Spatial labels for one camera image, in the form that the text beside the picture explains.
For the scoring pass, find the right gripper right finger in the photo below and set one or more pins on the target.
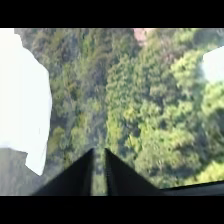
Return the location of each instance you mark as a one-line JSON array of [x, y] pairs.
[[125, 178]]

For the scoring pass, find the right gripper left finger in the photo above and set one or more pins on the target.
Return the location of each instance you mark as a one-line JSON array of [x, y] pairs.
[[78, 178]]

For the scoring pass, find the white shirt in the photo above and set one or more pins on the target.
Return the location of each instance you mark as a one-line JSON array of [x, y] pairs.
[[23, 100]]

